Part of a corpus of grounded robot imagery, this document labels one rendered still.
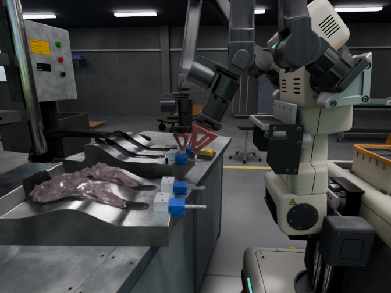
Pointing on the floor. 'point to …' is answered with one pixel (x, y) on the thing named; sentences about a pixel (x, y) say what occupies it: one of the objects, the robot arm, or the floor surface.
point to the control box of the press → (43, 71)
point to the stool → (245, 143)
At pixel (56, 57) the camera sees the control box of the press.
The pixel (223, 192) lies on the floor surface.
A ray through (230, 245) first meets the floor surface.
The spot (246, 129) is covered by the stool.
